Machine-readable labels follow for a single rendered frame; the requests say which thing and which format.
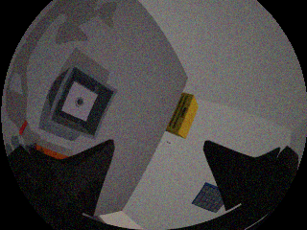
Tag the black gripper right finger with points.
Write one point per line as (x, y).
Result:
(234, 172)

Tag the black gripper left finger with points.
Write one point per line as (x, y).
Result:
(81, 175)

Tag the dark red peg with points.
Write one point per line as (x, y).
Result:
(22, 128)

